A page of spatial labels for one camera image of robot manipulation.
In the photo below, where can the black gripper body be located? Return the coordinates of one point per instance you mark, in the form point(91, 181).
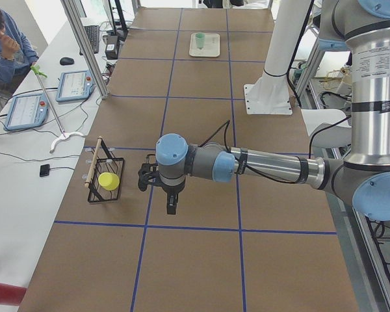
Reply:
point(171, 191)

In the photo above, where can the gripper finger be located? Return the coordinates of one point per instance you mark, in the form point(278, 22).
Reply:
point(171, 204)

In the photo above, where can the green cup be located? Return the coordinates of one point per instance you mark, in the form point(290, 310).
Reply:
point(200, 40)

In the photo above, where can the yellow cup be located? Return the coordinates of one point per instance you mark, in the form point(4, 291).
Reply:
point(109, 181)

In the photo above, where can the cream tray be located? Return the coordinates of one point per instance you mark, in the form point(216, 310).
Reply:
point(211, 48)

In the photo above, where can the small black puck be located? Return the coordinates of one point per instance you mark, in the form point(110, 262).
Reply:
point(44, 170)

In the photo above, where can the far teach pendant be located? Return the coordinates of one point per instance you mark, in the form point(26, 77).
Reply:
point(73, 86)

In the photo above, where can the teach pendant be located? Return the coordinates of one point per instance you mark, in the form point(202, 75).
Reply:
point(73, 86)
point(26, 111)

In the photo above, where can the small black box device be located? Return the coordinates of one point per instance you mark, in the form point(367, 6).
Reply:
point(112, 47)

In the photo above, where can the near teach pendant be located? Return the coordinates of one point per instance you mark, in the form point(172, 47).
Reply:
point(26, 111)

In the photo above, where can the black computer mouse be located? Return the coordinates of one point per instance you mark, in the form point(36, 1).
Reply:
point(65, 61)

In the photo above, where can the grabber reacher stick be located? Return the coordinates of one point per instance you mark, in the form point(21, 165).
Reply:
point(63, 134)

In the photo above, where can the black keyboard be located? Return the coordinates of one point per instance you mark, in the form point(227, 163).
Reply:
point(92, 33)

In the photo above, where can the red bottle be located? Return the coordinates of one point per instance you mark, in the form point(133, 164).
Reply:
point(11, 295)

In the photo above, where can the person in blue jacket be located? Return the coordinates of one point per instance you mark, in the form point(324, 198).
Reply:
point(16, 55)

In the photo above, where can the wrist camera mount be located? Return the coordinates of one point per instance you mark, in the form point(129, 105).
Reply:
point(148, 174)

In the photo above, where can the black wire cup rack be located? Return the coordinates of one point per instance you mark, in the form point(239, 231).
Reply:
point(103, 160)

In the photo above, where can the white camera pillar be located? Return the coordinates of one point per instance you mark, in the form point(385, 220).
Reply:
point(270, 93)

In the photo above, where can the aluminium frame post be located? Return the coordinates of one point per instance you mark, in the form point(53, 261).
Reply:
point(72, 14)

